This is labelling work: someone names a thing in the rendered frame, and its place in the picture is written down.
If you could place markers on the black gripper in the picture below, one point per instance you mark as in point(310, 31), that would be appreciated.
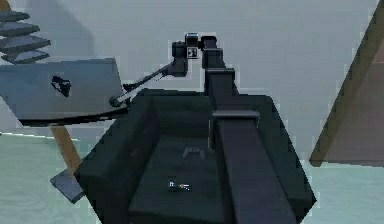
point(179, 55)

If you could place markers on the grey laptop with alien sticker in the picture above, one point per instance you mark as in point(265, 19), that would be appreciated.
point(66, 100)

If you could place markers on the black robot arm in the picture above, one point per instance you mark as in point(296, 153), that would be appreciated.
point(253, 173)

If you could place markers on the dark green armchair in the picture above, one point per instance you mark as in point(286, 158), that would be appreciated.
point(126, 160)

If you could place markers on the brown wooden door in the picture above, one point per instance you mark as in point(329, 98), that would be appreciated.
point(360, 110)

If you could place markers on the brown post grey slatted lamp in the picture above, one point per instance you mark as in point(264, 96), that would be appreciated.
point(66, 150)

